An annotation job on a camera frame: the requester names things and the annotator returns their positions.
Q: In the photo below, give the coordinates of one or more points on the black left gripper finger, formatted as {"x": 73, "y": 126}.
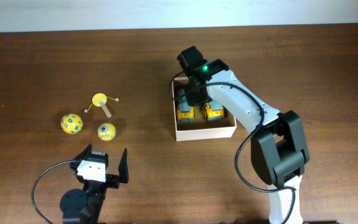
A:
{"x": 123, "y": 168}
{"x": 84, "y": 153}

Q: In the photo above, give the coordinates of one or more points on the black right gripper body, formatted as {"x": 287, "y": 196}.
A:
{"x": 193, "y": 98}

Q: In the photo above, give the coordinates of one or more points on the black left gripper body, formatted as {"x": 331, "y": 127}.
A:
{"x": 112, "y": 180}

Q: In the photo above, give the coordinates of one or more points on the yellow toy truck grey cab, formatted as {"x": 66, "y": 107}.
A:
{"x": 185, "y": 112}

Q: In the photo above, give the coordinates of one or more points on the yellow toy dump truck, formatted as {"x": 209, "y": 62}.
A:
{"x": 213, "y": 110}

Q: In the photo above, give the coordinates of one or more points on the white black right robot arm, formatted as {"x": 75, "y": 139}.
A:
{"x": 278, "y": 148}

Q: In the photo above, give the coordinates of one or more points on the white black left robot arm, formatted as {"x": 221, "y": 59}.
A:
{"x": 84, "y": 205}

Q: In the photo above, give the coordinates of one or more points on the yellow minion ball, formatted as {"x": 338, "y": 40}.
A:
{"x": 106, "y": 131}

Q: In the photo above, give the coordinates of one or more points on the yellow ball blue letters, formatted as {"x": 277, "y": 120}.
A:
{"x": 71, "y": 123}

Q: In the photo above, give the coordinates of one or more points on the white cardboard box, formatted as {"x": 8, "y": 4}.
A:
{"x": 200, "y": 128}

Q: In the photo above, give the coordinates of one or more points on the yellow wooden rattle drum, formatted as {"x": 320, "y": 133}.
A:
{"x": 100, "y": 100}

